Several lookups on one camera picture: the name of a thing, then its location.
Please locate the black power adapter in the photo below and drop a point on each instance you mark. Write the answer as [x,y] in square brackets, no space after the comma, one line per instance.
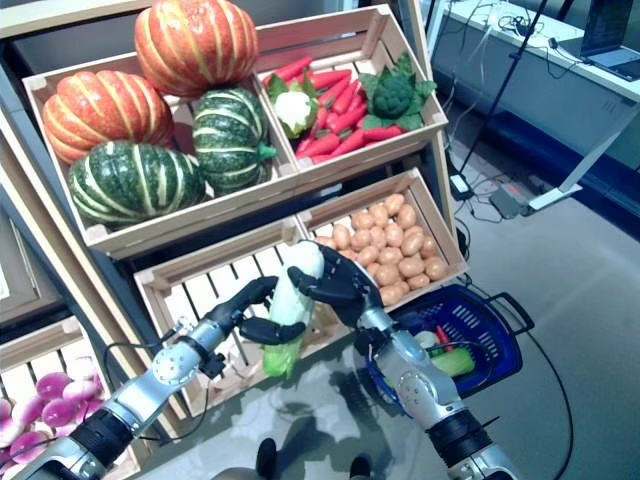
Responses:
[460,185]

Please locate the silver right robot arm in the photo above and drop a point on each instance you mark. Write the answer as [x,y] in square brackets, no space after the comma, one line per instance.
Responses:
[415,385]

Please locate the white cauliflower with leaves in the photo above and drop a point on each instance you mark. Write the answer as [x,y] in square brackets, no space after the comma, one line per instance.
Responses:
[292,110]

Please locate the silver left robot leg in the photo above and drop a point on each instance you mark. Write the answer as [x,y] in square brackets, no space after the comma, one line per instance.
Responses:
[265,457]

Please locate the tan plastic potato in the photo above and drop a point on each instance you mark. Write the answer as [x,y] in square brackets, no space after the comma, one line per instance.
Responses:
[412,243]
[436,268]
[390,255]
[387,274]
[418,281]
[410,266]
[369,255]
[429,246]
[391,295]

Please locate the wooden potato crate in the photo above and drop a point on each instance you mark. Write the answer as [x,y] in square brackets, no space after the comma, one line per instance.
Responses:
[360,200]

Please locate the green striped pumpkin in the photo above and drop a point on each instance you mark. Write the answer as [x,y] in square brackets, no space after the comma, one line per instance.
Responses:
[135,185]

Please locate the blue plastic shopping basket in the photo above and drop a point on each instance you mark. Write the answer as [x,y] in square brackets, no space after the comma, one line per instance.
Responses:
[505,350]

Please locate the white office desk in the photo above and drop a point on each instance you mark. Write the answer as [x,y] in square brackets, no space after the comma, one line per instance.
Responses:
[575,100]

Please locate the green pumpkin with stem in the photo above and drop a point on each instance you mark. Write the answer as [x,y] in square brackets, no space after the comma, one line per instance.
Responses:
[227,140]

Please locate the large orange striped pumpkin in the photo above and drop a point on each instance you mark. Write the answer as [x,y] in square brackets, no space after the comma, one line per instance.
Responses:
[195,45]

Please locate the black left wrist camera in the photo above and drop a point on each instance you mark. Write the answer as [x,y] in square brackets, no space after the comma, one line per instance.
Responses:
[215,365]

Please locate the red plastic carrot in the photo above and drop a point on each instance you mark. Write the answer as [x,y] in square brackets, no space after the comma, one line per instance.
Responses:
[352,117]
[382,133]
[317,146]
[292,67]
[350,141]
[442,334]
[335,92]
[327,79]

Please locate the black tripod pole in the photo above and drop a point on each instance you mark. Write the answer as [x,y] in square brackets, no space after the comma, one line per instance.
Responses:
[516,55]

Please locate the purple white onion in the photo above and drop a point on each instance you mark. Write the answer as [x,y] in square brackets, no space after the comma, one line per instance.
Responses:
[27,409]
[80,391]
[52,386]
[84,411]
[57,412]
[29,445]

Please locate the wooden carrot crate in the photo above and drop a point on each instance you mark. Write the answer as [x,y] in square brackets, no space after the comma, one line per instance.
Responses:
[375,149]

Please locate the wooden onion crate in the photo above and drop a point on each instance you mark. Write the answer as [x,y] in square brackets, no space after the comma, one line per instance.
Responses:
[40,340]

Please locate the wooden pumpkin crate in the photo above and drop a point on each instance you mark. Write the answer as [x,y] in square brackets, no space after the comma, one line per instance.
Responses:
[220,207]

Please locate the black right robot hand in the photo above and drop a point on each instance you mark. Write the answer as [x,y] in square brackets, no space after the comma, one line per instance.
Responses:
[350,287]

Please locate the grey power strip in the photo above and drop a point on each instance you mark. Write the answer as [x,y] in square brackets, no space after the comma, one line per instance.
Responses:
[507,200]

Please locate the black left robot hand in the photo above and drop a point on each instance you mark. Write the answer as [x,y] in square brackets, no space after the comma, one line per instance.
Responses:
[235,305]

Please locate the open grey laptop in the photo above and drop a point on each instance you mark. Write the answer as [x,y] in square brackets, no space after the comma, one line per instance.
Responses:
[610,25]

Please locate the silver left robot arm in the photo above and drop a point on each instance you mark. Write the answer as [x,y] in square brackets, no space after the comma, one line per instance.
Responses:
[170,370]

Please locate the green broccoli with leaves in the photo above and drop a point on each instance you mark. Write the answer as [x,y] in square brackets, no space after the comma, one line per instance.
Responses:
[395,95]

